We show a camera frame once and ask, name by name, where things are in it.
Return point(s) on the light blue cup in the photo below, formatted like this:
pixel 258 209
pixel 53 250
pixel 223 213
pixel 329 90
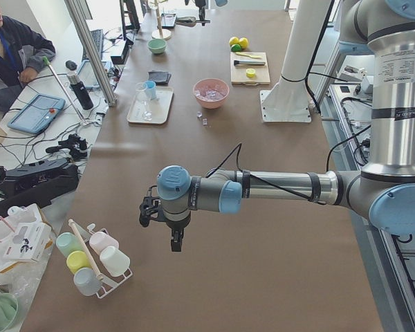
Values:
pixel 150 89

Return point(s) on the white cup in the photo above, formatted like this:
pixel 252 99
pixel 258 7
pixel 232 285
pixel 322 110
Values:
pixel 114 260

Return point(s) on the grey folded cloth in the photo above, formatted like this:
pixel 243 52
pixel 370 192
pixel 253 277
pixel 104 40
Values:
pixel 161 78

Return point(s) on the yellow plastic knife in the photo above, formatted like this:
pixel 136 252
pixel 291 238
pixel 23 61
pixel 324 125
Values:
pixel 248 55

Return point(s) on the steel muddler black tip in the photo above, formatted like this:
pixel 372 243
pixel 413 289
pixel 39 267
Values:
pixel 248 63

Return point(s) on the yellow cup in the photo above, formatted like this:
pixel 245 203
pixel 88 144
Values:
pixel 77 260

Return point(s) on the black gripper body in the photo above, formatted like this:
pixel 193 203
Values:
pixel 201 4
pixel 175 227

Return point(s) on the pink bowl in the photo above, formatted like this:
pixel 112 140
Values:
pixel 211 104

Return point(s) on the mint green cup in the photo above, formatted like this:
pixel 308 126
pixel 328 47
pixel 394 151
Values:
pixel 67 243

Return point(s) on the blue teach pendant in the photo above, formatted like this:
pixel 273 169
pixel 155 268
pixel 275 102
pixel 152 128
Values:
pixel 87 76
pixel 37 114

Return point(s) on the white wire cup rack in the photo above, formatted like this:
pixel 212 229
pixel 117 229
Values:
pixel 109 283

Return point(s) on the bamboo cutting board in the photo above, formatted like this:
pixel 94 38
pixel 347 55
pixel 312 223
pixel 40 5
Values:
pixel 238 73

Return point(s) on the yellow lemon upper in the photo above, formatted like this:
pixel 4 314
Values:
pixel 233 41

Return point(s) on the aluminium frame post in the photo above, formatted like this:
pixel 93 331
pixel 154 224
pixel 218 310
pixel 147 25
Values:
pixel 85 37

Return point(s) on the clear wine glass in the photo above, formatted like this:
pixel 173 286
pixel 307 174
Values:
pixel 142 101

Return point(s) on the wooden cup tree stand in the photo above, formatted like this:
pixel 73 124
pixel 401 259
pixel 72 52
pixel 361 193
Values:
pixel 160 32

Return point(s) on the silver metal ice scoop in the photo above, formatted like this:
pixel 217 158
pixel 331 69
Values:
pixel 187 21

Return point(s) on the person in dark jacket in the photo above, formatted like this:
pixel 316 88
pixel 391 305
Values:
pixel 22 54

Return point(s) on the light green bowl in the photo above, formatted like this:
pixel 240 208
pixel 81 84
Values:
pixel 157 46

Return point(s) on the pink cup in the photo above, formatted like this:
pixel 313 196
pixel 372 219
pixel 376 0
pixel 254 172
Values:
pixel 101 240

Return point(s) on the grey blue cup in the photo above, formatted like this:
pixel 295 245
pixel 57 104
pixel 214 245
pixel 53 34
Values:
pixel 86 281

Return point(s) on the black tray with glasses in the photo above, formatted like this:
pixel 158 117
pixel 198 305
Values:
pixel 168 20

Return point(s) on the cream rabbit serving tray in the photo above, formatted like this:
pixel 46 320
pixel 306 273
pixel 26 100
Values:
pixel 159 108

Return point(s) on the white cardboard box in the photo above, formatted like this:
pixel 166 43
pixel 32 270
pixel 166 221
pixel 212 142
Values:
pixel 24 235

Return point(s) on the half lemon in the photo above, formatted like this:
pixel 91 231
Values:
pixel 250 72

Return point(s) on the black thermos bottle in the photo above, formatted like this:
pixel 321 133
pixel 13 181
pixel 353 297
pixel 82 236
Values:
pixel 79 90

